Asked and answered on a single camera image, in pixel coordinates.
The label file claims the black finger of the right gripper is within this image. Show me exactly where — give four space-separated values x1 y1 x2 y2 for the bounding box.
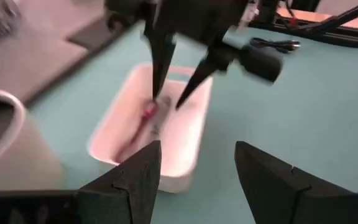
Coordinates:
175 46 230 110
144 30 177 100

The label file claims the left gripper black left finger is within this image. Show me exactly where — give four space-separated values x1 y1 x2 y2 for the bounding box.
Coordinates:
0 139 162 224

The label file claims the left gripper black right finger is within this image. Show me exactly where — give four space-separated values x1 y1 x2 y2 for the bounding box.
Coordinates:
234 141 358 224

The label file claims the white rectangular plastic bin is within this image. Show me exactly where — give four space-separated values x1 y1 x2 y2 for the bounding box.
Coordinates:
87 63 214 194

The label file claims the white round container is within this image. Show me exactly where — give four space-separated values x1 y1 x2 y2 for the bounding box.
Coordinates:
0 87 63 191

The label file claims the black coiled cable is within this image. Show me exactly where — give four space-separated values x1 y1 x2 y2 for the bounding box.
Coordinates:
249 37 301 54

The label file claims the black diagonal frame brace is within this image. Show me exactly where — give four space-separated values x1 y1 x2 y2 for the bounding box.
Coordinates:
298 0 358 32

